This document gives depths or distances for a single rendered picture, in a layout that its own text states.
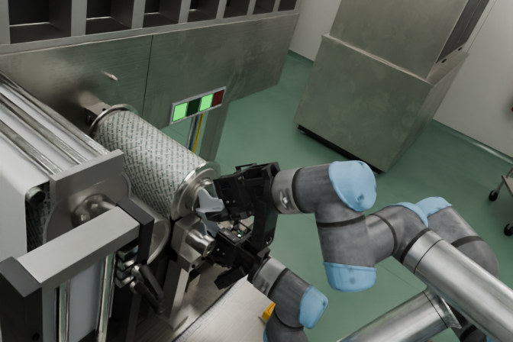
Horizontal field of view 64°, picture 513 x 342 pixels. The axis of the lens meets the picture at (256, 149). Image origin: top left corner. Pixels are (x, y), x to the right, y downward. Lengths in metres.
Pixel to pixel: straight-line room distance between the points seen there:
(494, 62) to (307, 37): 2.22
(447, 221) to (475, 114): 4.37
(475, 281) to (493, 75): 4.53
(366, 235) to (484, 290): 0.18
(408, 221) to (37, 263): 0.54
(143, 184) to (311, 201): 0.38
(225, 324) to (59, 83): 0.67
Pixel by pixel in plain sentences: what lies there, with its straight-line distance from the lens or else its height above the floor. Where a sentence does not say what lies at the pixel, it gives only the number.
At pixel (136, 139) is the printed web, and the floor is 1.30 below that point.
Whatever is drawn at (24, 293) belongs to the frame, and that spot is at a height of 1.44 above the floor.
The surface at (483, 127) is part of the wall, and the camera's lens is 5.30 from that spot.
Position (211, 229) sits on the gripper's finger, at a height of 1.10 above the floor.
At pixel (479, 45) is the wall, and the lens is 5.13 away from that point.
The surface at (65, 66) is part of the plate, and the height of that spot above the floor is 1.40.
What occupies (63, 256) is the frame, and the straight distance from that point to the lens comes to 0.48.
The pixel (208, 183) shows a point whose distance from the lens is 0.83.
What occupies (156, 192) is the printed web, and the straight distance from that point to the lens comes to 0.85.
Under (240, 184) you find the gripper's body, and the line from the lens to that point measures 0.72.
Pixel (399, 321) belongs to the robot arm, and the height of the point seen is 1.20.
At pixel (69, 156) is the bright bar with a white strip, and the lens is 0.58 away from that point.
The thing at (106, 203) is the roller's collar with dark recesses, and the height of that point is 1.37.
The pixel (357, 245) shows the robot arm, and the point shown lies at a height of 1.40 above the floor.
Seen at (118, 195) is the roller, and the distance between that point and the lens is 0.69.
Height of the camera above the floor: 1.80
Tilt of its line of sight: 31 degrees down
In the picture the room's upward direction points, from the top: 17 degrees clockwise
